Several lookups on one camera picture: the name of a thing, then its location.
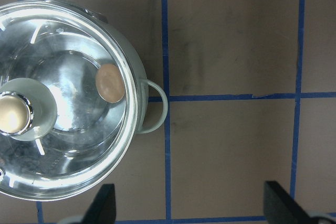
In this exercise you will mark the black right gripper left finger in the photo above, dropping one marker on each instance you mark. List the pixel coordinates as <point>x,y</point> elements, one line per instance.
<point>103,207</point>

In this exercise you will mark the mint green electric pot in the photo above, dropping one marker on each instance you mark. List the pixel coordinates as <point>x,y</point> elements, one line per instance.
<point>155,106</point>

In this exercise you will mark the glass pot lid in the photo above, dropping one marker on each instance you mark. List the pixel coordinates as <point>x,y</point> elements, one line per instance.
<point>65,103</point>

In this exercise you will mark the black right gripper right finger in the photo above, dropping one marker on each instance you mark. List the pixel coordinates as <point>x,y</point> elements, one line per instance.
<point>279,207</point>

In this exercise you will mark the brown egg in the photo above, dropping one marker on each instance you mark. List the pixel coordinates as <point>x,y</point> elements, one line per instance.
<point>109,83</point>

